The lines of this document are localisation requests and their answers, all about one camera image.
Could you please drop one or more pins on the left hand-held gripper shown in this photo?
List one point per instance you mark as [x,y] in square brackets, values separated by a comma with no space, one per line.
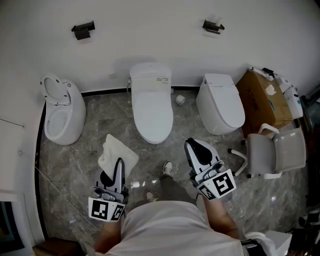
[117,197]

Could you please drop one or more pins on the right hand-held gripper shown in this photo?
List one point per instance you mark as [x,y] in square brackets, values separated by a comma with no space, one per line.
[212,180]

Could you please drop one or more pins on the white towel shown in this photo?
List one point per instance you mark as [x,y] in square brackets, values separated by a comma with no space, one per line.
[117,150]

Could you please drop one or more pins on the white toilet with tank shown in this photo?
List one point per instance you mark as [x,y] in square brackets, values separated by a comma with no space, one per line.
[152,112]

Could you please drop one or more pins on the person's left forearm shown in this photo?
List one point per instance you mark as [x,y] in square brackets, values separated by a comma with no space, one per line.
[107,237]

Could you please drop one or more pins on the person's right forearm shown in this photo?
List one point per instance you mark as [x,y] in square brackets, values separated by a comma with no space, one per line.
[220,215]

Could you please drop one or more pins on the white tankless toilet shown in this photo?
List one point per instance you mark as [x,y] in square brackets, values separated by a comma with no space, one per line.
[220,107]

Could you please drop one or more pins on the toilet paper roll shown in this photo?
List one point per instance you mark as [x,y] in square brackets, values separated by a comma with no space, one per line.
[180,99]

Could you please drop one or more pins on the white toilet with raised seat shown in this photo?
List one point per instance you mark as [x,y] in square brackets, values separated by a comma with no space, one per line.
[75,112]

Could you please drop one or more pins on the person's white shoe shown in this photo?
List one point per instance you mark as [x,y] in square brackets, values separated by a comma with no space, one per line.
[167,167]

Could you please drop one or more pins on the person's dark trouser leg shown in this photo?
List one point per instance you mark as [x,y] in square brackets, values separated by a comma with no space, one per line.
[175,188]

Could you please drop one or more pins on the person's shoe with yellow sole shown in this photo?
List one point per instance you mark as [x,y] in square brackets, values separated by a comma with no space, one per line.
[150,196]

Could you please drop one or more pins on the grey office chair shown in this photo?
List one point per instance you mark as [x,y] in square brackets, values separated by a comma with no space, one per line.
[275,152]

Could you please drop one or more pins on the person's white shirt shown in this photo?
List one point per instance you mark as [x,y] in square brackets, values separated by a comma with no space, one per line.
[170,230]

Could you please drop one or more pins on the brown cardboard box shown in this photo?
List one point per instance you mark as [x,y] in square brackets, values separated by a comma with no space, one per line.
[262,105]

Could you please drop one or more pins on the brown wooden box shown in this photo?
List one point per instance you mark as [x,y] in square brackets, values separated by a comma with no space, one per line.
[57,247]

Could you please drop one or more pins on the white plastic appliance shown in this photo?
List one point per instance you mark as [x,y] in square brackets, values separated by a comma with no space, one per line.
[292,100]

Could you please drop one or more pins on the white box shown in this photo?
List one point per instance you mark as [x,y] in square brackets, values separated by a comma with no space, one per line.
[275,241]

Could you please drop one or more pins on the dark framed panel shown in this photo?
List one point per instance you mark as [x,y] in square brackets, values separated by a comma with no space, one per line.
[7,225]

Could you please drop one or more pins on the black wall paper holder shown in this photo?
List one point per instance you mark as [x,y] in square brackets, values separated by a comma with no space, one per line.
[212,26]
[82,28]

